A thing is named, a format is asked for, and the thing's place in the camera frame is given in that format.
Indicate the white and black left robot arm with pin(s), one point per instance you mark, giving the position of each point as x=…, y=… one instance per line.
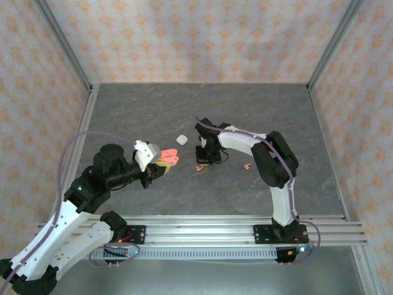
x=46, y=239

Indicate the aluminium frame post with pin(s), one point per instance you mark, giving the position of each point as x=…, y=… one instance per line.
x=334, y=46
x=64, y=46

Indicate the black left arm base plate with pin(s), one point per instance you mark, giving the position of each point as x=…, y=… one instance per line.
x=138, y=233

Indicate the coral earbud charging case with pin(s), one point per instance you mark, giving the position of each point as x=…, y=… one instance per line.
x=169, y=152

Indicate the white earbud charging case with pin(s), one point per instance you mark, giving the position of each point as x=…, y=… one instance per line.
x=181, y=139

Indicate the aluminium mounting rail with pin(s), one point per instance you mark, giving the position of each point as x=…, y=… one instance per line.
x=199, y=233

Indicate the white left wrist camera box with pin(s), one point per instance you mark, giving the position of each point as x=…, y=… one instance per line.
x=147, y=153

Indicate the grey metal panel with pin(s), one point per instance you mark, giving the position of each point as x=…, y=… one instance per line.
x=199, y=279

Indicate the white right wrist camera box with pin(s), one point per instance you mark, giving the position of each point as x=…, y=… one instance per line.
x=203, y=141

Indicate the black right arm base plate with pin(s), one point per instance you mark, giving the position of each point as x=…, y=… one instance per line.
x=261, y=235

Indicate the aluminium table side rail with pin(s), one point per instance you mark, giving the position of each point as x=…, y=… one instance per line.
x=83, y=123
x=317, y=114

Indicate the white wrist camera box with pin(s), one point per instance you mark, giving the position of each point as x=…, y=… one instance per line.
x=147, y=153
x=203, y=141

